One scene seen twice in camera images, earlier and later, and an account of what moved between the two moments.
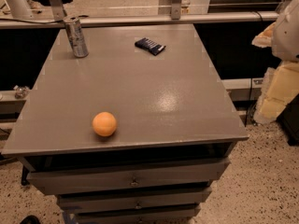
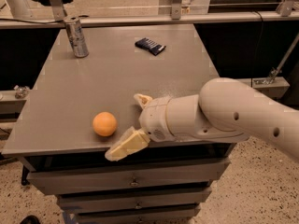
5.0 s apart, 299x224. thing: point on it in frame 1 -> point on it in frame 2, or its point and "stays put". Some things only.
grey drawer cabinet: [176, 126] stays put
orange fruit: [104, 123] stays put
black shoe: [30, 219] stays put
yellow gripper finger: [280, 86] -> [134, 140]
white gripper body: [288, 36] -> [154, 118]
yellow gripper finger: [265, 38] -> [144, 100]
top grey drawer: [118, 176] stays put
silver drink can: [77, 36] stays put
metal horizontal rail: [59, 22] stays put
